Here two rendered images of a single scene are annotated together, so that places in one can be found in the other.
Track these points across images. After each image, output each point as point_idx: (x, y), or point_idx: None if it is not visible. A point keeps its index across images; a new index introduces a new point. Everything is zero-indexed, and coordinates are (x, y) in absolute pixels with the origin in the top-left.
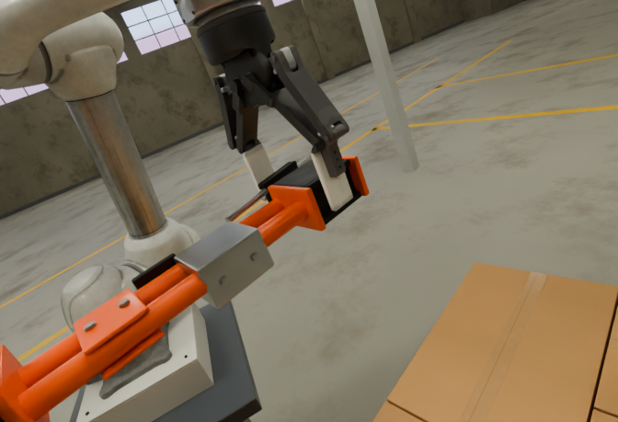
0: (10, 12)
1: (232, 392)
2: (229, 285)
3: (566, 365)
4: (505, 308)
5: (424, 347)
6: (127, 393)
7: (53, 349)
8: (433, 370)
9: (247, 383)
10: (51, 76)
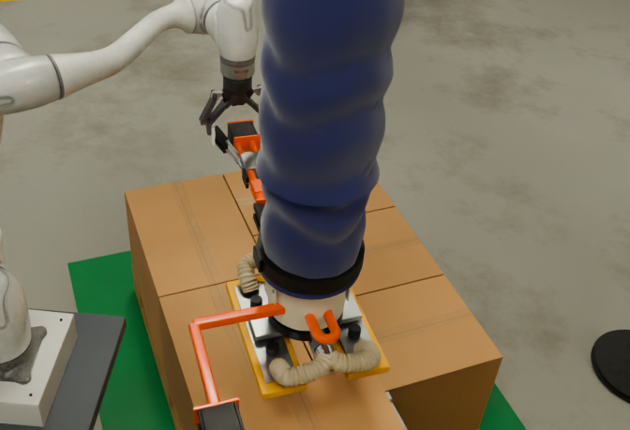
0: (118, 66)
1: (100, 327)
2: None
3: (230, 224)
4: (175, 212)
5: (150, 259)
6: (47, 364)
7: (262, 197)
8: (170, 266)
9: (106, 317)
10: None
